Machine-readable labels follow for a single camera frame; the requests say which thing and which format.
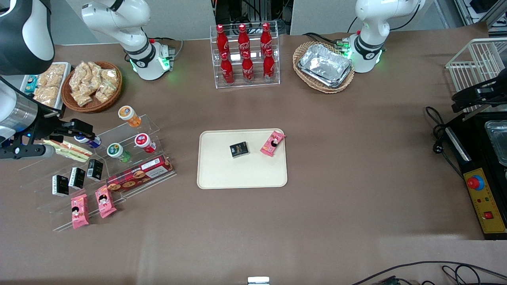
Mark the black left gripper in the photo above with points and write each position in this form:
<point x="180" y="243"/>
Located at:
<point x="488" y="92"/>

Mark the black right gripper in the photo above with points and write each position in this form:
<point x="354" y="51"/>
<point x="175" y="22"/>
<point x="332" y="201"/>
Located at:
<point x="44" y="127"/>

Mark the triangle sandwich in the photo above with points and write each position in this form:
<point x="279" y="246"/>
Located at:
<point x="73" y="152"/>

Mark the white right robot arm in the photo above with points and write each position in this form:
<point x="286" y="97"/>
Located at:
<point x="134" y="35"/>

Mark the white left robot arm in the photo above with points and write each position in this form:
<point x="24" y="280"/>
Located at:
<point x="370" y="43"/>

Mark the white rectangular snack tray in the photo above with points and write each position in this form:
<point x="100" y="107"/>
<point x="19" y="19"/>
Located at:
<point x="67" y="73"/>

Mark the aluminium foil tray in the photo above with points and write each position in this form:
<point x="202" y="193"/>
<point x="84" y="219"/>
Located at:
<point x="336" y="84"/>
<point x="324" y="63"/>

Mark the cream plastic tray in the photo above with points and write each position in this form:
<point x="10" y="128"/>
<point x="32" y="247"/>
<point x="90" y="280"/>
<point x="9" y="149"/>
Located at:
<point x="241" y="170"/>

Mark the blue drink bottle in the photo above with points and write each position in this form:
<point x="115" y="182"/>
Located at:
<point x="93" y="142"/>

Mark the clear bag of crackers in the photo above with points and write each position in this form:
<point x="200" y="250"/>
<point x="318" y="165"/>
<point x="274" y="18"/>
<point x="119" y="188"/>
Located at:
<point x="83" y="99"/>
<point x="110" y="77"/>
<point x="79" y="77"/>
<point x="105" y="92"/>
<point x="95" y="69"/>

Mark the brown wicker basket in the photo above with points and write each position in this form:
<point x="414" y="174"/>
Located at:
<point x="95" y="106"/>

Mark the wrapped cracker pack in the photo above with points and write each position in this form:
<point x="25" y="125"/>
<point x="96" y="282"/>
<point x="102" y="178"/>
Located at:
<point x="47" y="97"/>
<point x="53" y="75"/>

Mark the small black snack box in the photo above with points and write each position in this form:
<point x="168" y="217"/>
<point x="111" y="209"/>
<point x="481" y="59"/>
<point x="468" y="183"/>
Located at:
<point x="60" y="185"/>
<point x="239" y="149"/>
<point x="77" y="178"/>
<point x="95" y="169"/>

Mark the green drink bottle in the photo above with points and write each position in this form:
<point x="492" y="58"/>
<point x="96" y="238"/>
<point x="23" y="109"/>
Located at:
<point x="118" y="152"/>

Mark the clear glass container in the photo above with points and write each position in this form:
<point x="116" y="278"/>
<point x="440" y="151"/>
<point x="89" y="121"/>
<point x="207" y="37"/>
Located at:
<point x="498" y="142"/>

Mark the black machine with yellow panel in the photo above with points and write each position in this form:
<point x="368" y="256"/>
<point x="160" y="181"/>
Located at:
<point x="475" y="158"/>

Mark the clear acrylic stepped shelf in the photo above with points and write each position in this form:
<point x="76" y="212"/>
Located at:
<point x="130" y="136"/>

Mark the teal snack packet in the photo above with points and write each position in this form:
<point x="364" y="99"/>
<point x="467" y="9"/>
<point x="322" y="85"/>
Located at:
<point x="31" y="84"/>

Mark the orange drink bottle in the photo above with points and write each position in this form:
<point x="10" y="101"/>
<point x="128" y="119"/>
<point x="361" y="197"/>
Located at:
<point x="130" y="116"/>

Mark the red small drink bottle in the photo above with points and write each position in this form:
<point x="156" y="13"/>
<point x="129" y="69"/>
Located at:
<point x="145" y="143"/>

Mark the pink snack packet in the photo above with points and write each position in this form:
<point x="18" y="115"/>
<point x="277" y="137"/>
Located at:
<point x="272" y="143"/>
<point x="105" y="202"/>
<point x="79" y="211"/>

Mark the red cookie box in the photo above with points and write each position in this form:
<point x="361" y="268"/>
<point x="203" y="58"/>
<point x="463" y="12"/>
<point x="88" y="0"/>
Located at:
<point x="138" y="174"/>

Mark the red emergency stop button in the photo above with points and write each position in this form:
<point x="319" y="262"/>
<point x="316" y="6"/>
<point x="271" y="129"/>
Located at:
<point x="475" y="182"/>

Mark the light wicker basket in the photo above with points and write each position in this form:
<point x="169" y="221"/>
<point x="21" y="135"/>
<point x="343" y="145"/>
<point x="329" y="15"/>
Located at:
<point x="303" y="53"/>

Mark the red cola bottle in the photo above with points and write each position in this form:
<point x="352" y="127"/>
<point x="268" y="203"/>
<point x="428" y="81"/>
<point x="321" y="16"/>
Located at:
<point x="248" y="70"/>
<point x="269" y="68"/>
<point x="227" y="71"/>
<point x="265" y="37"/>
<point x="222" y="39"/>
<point x="243" y="38"/>

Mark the clear acrylic bottle rack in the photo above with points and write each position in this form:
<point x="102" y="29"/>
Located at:
<point x="245" y="85"/>

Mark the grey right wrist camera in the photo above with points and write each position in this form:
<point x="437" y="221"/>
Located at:
<point x="35" y="151"/>

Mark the aluminium frame structure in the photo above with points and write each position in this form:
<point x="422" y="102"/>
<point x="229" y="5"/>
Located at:
<point x="481" y="12"/>

